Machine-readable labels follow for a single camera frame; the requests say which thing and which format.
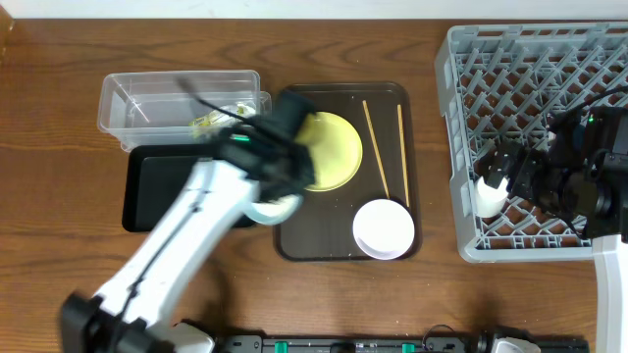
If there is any blue bowl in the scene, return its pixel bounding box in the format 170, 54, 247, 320
244, 194, 303, 226

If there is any small white cup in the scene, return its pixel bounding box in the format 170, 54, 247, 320
474, 176, 508, 218

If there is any green snack wrapper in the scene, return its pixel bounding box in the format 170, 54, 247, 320
188, 105, 238, 127

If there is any wooden chopstick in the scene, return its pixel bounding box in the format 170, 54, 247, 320
396, 104, 411, 209
362, 100, 391, 199

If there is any pink white bowl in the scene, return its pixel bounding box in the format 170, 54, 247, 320
352, 199, 415, 260

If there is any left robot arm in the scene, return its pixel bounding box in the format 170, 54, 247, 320
60, 90, 316, 352

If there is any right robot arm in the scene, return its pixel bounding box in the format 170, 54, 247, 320
479, 106, 627, 353

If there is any grey dishwasher rack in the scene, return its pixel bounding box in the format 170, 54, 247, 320
435, 22, 627, 263

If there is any yellow round plate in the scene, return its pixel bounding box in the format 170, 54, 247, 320
296, 112, 363, 192

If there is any dark brown serving tray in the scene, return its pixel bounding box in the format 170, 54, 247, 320
274, 82, 423, 262

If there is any black plastic tray bin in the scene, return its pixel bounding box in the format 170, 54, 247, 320
121, 142, 262, 233

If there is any clear plastic bin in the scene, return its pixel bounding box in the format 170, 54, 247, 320
98, 70, 272, 152

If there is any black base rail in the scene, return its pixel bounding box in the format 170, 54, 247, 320
169, 321, 590, 353

